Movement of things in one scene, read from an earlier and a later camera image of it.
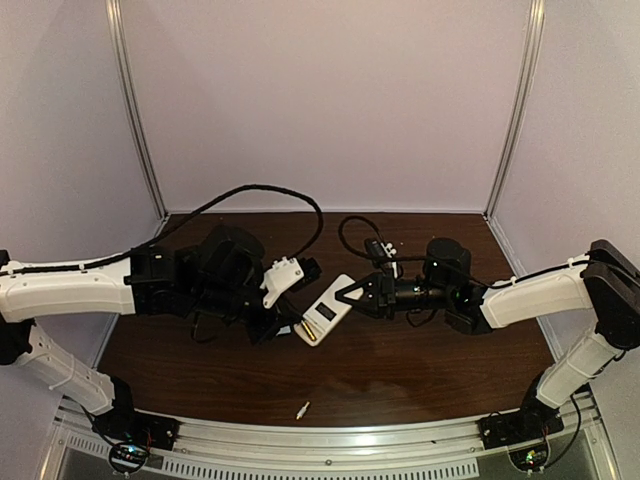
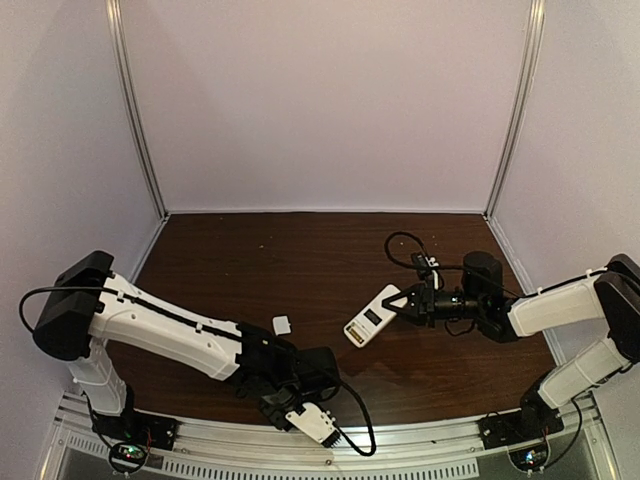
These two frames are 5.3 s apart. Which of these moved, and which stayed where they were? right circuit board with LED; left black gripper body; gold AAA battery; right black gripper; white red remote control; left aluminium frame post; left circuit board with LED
Moved: left black gripper body; right black gripper; white red remote control; gold AAA battery
Stayed: right circuit board with LED; left circuit board with LED; left aluminium frame post
